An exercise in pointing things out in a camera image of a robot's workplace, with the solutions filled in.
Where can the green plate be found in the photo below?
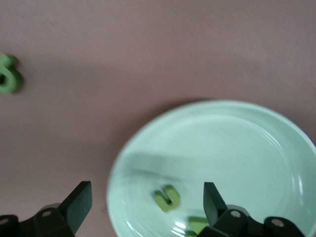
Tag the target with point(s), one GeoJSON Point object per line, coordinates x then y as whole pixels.
{"type": "Point", "coordinates": [222, 148]}

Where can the green letter N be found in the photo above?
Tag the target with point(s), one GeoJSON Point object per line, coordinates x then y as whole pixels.
{"type": "Point", "coordinates": [195, 224]}

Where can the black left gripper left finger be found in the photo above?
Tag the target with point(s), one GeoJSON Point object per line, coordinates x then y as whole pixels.
{"type": "Point", "coordinates": [76, 205]}

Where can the brown table cover sheet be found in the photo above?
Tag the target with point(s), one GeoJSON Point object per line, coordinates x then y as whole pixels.
{"type": "Point", "coordinates": [148, 49]}

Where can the green number 9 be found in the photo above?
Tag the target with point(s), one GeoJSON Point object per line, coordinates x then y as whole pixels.
{"type": "Point", "coordinates": [11, 81]}

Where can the green letter c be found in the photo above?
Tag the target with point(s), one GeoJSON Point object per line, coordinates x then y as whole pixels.
{"type": "Point", "coordinates": [159, 197]}

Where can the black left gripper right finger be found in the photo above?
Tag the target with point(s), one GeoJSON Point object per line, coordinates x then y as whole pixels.
{"type": "Point", "coordinates": [214, 212]}

